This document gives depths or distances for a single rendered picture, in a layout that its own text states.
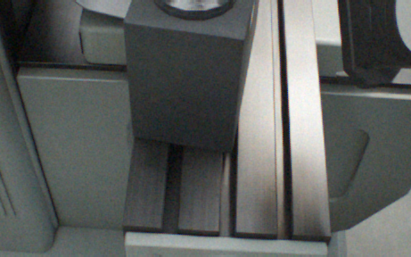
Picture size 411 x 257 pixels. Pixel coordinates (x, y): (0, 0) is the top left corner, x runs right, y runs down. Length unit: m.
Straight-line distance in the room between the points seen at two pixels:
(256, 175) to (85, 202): 0.79
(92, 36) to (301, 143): 0.44
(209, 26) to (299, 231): 0.24
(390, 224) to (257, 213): 1.21
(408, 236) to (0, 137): 1.17
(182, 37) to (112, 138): 0.66
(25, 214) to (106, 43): 0.52
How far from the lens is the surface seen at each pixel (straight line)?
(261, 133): 0.78
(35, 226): 1.50
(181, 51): 0.64
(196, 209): 0.71
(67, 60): 1.14
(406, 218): 1.93
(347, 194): 1.41
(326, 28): 1.08
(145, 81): 0.68
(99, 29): 1.06
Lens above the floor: 1.58
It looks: 53 degrees down
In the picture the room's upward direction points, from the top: 3 degrees clockwise
